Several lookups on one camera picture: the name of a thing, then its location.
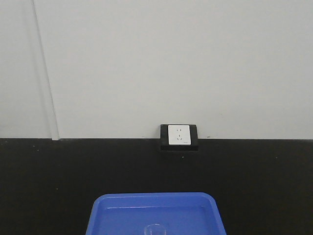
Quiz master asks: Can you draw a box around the blue plastic tray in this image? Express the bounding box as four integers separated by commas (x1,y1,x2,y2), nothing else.
86,192,226,235

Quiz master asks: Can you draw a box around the black socket mounting box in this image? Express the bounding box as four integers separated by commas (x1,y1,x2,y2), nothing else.
160,124,199,151

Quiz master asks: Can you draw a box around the white wall power socket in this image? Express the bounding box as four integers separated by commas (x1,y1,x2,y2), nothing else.
168,125,191,145

